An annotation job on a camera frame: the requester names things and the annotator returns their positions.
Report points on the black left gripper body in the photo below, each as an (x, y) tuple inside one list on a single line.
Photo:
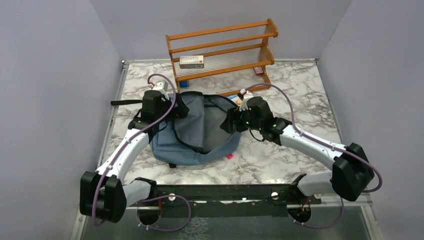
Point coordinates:
[(178, 112)]

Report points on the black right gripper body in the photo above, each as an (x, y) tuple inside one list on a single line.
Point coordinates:
[(243, 120)]

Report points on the blue student backpack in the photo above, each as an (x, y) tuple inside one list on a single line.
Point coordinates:
[(198, 138)]

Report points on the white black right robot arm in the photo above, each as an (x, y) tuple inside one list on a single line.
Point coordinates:
[(349, 170)]

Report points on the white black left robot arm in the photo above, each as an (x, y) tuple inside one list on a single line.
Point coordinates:
[(103, 195)]

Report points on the white grey box on shelf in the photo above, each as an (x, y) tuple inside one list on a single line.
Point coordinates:
[(191, 62)]

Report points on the small red card box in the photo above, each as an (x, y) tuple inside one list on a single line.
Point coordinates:
[(258, 70)]

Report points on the orange wooden shelf rack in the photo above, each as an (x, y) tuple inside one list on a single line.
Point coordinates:
[(224, 49)]

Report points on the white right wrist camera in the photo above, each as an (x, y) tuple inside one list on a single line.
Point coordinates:
[(246, 95)]

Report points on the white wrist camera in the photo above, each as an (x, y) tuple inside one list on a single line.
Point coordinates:
[(162, 87), (246, 95)]

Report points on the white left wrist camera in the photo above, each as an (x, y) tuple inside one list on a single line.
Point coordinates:
[(162, 87)]

